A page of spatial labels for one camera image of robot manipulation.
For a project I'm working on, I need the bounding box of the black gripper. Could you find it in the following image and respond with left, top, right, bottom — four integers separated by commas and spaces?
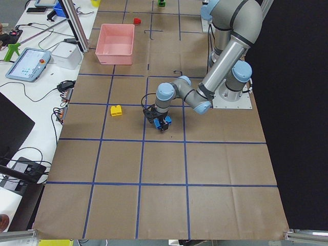
142, 105, 169, 131

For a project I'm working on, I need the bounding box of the blue toy block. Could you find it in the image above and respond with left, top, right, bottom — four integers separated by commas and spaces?
153, 115, 172, 131

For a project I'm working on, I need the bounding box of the red toy block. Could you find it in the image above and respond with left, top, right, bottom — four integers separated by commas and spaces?
133, 18, 141, 25

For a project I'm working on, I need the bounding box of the green toy block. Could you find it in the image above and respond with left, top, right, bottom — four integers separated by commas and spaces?
158, 0, 166, 7

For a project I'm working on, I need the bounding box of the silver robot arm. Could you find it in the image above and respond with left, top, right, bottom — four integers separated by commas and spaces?
142, 1, 263, 131

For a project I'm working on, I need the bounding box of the pink plastic box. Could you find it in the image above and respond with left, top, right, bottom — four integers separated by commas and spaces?
95, 24, 135, 65

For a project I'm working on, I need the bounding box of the white square box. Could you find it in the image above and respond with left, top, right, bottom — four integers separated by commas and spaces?
52, 42, 82, 70

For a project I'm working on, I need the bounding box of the yellow toy block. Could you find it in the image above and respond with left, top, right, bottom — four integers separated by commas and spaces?
110, 105, 123, 117

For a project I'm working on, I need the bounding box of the teach pendant tablet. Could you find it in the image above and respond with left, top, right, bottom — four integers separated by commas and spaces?
5, 48, 51, 82

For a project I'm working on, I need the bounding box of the blue storage bin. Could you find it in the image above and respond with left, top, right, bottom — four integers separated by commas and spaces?
53, 1, 66, 17

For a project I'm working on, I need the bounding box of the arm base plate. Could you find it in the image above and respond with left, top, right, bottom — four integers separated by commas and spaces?
212, 85, 253, 110

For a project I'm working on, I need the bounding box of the aluminium frame post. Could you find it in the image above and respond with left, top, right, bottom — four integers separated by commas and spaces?
58, 0, 89, 53

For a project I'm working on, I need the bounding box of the green handled reach grabber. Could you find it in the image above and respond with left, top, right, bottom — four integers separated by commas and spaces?
4, 43, 21, 62

